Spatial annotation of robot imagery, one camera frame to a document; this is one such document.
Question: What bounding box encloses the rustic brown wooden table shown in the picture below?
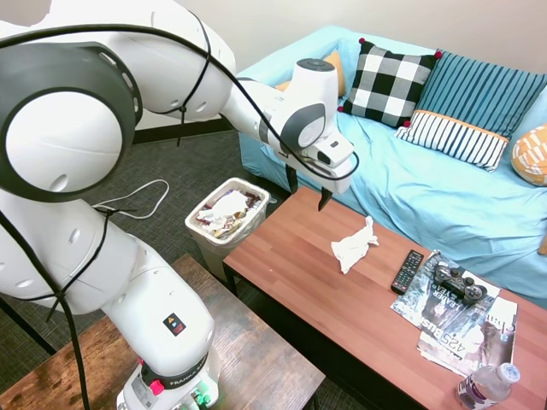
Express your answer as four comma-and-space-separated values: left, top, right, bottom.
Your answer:
0, 252, 326, 410

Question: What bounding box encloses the orange white patterned pillow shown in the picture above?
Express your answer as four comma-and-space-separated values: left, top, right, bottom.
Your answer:
511, 123, 547, 187

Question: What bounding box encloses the clear plastic water bottle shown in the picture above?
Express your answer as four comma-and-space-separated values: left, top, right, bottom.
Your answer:
454, 362, 521, 410

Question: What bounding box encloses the white floor cable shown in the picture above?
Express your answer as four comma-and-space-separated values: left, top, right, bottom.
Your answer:
92, 179, 171, 221

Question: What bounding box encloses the white crumpled tissue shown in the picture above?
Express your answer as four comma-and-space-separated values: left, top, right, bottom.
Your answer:
330, 215, 380, 275

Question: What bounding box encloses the light blue covered sofa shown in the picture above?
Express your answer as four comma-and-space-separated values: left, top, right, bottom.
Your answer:
236, 25, 547, 303

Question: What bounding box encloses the black tv remote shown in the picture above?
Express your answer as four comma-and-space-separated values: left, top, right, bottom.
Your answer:
391, 249, 425, 296

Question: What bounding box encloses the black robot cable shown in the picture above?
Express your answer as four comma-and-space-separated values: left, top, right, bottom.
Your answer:
0, 11, 360, 410

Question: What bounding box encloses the white navy striped pillow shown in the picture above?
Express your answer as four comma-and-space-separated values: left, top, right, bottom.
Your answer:
393, 109, 511, 173

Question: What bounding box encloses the plain orange pillow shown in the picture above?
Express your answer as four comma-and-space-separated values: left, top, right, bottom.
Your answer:
273, 50, 347, 98

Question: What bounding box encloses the red-brown wooden coffee table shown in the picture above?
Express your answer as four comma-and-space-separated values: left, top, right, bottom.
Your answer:
221, 185, 547, 410

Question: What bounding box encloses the grey business magazine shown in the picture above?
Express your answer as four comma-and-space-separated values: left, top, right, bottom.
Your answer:
389, 249, 501, 359

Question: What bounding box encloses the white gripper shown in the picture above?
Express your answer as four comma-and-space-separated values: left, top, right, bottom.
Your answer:
278, 143, 354, 212

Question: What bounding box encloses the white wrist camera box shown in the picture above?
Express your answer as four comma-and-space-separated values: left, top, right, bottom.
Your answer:
306, 132, 356, 168

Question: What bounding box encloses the black white checkered pillow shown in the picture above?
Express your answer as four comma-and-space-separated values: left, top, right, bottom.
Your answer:
337, 37, 444, 129

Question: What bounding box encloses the magazine with brown cover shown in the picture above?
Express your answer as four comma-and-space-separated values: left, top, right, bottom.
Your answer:
416, 296, 519, 378

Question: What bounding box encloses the white trash bin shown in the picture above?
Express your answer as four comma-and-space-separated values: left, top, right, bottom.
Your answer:
184, 177, 271, 283

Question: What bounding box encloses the black game controller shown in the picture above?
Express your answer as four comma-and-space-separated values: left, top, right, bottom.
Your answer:
433, 261, 488, 307

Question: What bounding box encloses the teal striped pillow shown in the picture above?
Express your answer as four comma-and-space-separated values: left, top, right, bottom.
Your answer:
416, 50, 547, 138

